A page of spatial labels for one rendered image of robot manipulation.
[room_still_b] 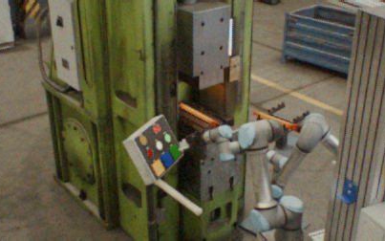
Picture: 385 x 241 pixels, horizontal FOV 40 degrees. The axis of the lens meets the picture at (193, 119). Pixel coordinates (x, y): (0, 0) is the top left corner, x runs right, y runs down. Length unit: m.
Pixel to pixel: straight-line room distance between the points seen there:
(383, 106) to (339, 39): 4.80
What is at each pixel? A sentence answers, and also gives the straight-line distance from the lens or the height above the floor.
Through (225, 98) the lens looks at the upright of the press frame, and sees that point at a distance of 3.68.
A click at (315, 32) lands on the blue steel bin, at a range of 7.13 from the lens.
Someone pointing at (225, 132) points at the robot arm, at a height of 1.23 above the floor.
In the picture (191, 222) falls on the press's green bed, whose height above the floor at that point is 0.23.
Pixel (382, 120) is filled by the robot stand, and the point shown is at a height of 1.63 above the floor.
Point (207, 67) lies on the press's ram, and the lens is 3.28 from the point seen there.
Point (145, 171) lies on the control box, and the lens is 2.94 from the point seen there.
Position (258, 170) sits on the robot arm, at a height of 1.23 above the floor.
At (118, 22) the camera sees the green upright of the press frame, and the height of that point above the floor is 1.63.
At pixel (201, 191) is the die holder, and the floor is 0.55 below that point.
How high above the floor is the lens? 2.57
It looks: 27 degrees down
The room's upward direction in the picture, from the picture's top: straight up
